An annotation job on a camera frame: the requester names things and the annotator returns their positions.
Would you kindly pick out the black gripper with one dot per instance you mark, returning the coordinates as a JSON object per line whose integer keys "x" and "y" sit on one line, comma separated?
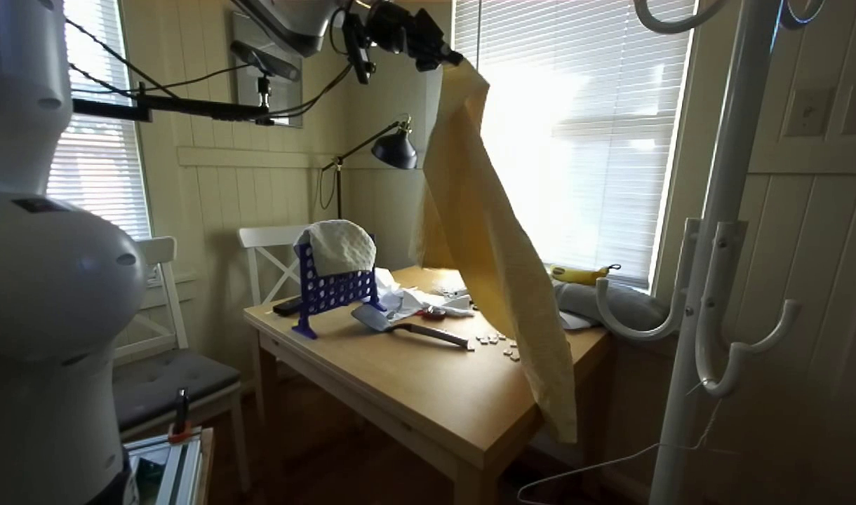
{"x": 403, "y": 29}

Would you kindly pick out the yellow striped towel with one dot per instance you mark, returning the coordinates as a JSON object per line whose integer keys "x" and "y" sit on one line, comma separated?
{"x": 499, "y": 252}

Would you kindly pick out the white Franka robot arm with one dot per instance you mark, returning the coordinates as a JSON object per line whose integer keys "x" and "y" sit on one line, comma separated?
{"x": 43, "y": 282}

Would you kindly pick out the folded grey towel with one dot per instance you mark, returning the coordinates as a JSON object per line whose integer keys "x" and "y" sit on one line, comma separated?
{"x": 599, "y": 303}

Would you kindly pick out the white coat stand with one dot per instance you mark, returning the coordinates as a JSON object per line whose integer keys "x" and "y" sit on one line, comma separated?
{"x": 717, "y": 282}

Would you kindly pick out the black desk lamp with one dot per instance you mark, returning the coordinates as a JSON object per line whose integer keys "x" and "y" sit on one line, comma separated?
{"x": 394, "y": 147}

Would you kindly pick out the white cloth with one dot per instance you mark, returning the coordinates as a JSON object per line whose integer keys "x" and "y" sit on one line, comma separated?
{"x": 408, "y": 302}

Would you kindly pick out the yellow banana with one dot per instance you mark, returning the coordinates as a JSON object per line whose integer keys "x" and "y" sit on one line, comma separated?
{"x": 581, "y": 276}

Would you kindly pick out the white wooden chair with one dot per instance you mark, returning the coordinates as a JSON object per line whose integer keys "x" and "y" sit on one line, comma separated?
{"x": 268, "y": 252}

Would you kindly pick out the black remote control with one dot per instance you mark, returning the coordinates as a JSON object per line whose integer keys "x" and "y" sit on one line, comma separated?
{"x": 286, "y": 307}

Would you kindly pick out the light wooden table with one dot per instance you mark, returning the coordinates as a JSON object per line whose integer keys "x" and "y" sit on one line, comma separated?
{"x": 415, "y": 393}

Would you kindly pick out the narrow white window blinds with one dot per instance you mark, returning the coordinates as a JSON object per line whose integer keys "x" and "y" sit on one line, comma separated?
{"x": 98, "y": 177}

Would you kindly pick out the white chair grey cushion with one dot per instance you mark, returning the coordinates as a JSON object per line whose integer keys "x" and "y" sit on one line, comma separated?
{"x": 168, "y": 375}

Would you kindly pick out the white box of books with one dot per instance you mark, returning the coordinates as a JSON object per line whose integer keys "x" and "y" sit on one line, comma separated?
{"x": 163, "y": 467}

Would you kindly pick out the framed wall mirror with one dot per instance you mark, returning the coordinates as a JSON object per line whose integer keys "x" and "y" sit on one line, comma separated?
{"x": 268, "y": 64}

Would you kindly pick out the blue connect four frame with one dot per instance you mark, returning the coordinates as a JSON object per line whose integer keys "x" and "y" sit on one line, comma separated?
{"x": 337, "y": 289}

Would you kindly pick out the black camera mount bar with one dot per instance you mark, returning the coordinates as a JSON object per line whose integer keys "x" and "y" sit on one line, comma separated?
{"x": 184, "y": 105}

